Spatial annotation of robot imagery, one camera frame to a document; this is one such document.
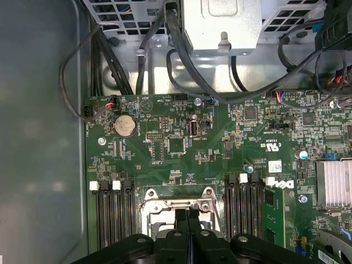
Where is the silver heat sink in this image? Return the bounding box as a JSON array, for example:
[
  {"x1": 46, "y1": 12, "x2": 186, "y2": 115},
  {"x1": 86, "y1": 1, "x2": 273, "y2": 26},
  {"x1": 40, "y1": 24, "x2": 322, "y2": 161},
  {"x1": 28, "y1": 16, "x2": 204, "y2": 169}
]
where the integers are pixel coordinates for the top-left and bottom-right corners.
[{"x1": 316, "y1": 161, "x2": 352, "y2": 207}]

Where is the black graphics card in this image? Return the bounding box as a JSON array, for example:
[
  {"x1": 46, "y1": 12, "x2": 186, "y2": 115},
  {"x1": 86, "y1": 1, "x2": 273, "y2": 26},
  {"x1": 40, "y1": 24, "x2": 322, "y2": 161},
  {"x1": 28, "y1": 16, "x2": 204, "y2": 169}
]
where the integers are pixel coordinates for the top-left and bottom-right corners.
[{"x1": 315, "y1": 229, "x2": 352, "y2": 264}]

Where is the grey black cable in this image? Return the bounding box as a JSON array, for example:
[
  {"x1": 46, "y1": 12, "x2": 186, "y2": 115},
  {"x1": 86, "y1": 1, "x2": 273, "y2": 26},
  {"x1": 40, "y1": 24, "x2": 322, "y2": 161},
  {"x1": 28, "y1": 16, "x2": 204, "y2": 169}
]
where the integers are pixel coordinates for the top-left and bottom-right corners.
[{"x1": 134, "y1": 10, "x2": 166, "y2": 96}]

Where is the coin battery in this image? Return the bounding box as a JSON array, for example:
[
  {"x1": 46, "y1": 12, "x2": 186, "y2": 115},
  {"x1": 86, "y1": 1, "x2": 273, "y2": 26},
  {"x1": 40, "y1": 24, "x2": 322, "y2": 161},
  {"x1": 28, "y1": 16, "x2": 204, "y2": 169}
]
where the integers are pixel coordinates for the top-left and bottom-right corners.
[{"x1": 113, "y1": 114, "x2": 138, "y2": 138}]

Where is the thin black wire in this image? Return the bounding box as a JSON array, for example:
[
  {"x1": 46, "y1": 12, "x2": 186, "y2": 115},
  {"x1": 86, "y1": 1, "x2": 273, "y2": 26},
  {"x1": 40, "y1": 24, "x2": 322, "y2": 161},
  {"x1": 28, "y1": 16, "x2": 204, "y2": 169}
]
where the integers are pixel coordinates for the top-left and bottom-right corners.
[{"x1": 59, "y1": 24, "x2": 111, "y2": 122}]

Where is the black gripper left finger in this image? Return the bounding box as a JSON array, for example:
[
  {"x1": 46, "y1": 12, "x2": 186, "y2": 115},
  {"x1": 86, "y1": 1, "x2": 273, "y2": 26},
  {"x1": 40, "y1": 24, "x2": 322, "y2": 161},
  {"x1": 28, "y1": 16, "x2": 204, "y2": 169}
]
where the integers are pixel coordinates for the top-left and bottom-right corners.
[{"x1": 70, "y1": 209, "x2": 191, "y2": 264}]

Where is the silver drive cage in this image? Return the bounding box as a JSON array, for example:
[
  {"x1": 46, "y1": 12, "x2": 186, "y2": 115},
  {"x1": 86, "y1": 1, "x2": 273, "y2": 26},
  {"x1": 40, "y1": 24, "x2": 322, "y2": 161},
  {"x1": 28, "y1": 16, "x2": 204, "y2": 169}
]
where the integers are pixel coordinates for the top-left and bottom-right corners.
[{"x1": 82, "y1": 0, "x2": 328, "y2": 57}]

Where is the black plastic cable holder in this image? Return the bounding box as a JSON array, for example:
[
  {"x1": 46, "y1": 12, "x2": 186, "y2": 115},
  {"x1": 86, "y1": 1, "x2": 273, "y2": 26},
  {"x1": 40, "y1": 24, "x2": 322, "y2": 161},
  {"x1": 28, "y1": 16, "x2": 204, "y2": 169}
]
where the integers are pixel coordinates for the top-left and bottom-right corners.
[{"x1": 315, "y1": 0, "x2": 352, "y2": 52}]

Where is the green motherboard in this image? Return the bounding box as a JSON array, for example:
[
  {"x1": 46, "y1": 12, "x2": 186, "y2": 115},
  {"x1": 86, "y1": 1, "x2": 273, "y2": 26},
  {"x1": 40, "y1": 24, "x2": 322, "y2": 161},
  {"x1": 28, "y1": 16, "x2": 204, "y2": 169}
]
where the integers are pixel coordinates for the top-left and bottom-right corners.
[{"x1": 84, "y1": 92, "x2": 352, "y2": 264}]

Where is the green RAM stick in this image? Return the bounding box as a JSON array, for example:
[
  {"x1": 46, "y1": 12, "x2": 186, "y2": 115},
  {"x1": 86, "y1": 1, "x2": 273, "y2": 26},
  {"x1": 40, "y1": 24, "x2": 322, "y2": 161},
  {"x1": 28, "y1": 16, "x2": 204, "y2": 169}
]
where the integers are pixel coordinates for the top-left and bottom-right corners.
[{"x1": 263, "y1": 188, "x2": 287, "y2": 250}]

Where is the thick black cable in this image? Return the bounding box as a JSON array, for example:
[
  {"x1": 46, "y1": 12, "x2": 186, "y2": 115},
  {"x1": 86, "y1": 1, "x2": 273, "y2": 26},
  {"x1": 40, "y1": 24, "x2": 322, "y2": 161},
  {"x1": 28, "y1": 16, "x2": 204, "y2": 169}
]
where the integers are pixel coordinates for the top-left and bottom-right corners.
[{"x1": 164, "y1": 1, "x2": 331, "y2": 105}]

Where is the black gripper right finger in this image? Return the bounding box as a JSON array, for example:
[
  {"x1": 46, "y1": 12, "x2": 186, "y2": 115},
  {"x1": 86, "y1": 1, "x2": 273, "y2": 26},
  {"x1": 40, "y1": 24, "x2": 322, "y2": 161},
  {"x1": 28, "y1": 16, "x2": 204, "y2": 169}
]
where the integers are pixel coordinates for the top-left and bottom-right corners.
[{"x1": 190, "y1": 209, "x2": 313, "y2": 264}]

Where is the metal locking lever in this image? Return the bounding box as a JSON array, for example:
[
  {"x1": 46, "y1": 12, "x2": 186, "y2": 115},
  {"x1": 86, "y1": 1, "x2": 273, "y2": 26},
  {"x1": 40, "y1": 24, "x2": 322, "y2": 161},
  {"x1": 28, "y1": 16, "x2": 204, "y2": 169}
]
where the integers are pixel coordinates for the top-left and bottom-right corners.
[{"x1": 210, "y1": 188, "x2": 222, "y2": 234}]

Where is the CPU socket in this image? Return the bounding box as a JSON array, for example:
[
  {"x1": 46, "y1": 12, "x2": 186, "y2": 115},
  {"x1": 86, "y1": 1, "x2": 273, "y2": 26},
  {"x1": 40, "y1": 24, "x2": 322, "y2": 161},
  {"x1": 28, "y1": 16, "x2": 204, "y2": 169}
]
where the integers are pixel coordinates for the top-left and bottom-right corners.
[{"x1": 139, "y1": 186, "x2": 222, "y2": 243}]

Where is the black PC case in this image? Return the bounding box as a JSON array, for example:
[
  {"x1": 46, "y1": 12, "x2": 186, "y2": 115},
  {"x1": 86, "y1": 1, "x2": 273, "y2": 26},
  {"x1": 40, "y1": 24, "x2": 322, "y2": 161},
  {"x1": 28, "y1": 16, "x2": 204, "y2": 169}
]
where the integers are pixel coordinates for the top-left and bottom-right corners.
[{"x1": 0, "y1": 0, "x2": 352, "y2": 264}]

